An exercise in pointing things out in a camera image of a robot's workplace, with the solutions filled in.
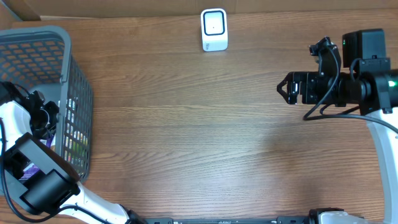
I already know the green yellow snack packet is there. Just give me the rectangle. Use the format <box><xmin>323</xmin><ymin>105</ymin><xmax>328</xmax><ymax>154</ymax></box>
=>
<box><xmin>63</xmin><ymin>99</ymin><xmax>89</xmax><ymax>179</ymax></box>

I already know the purple red liner pack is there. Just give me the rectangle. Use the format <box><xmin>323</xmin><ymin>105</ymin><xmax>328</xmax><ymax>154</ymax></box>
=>
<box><xmin>19</xmin><ymin>136</ymin><xmax>55</xmax><ymax>180</ymax></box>

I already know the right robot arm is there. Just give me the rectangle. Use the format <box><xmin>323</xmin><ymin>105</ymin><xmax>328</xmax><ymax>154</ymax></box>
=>
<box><xmin>276</xmin><ymin>29</ymin><xmax>397</xmax><ymax>223</ymax></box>

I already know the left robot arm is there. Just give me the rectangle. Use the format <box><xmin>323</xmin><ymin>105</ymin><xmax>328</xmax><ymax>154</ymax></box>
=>
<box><xmin>1</xmin><ymin>82</ymin><xmax>145</xmax><ymax>223</ymax></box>

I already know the white barcode scanner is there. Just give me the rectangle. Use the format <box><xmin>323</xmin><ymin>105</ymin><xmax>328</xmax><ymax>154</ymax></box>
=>
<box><xmin>200</xmin><ymin>8</ymin><xmax>228</xmax><ymax>52</ymax></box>

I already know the grey plastic basket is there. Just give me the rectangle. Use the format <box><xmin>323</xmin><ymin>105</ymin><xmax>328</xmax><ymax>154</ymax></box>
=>
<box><xmin>1</xmin><ymin>26</ymin><xmax>93</xmax><ymax>182</ymax></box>

